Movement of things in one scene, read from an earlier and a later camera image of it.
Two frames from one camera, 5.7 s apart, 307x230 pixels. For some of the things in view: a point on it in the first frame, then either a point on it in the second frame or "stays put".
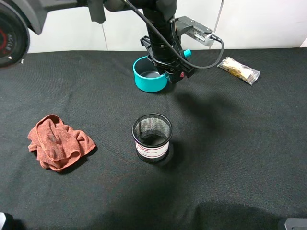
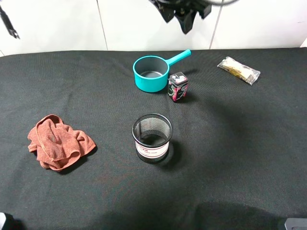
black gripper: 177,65 -> 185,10
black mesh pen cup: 152,132 stays put
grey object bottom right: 296,224 stays put
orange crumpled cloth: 58,146 stays put
